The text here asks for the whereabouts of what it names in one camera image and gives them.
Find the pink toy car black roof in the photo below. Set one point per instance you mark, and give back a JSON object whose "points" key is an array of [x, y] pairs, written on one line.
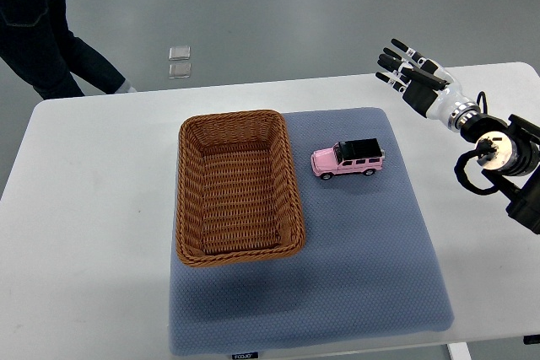
{"points": [[364, 157]]}

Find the upper metal floor plate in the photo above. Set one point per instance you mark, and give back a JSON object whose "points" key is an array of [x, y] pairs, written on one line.
{"points": [[179, 53]]}

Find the person in dark jeans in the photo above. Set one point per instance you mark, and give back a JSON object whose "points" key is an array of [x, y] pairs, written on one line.
{"points": [[37, 44]]}

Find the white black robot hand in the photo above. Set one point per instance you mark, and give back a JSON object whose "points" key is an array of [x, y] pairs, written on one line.
{"points": [[425, 86]]}

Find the white table leg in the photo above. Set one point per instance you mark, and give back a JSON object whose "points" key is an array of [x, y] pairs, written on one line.
{"points": [[459, 351]]}

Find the brown wicker basket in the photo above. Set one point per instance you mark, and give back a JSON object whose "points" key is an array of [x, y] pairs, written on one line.
{"points": [[237, 198]]}

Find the blue-grey padded mat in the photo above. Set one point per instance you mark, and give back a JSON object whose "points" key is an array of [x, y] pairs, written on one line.
{"points": [[367, 269]]}

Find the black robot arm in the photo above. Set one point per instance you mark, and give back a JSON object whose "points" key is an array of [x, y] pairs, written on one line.
{"points": [[508, 154]]}

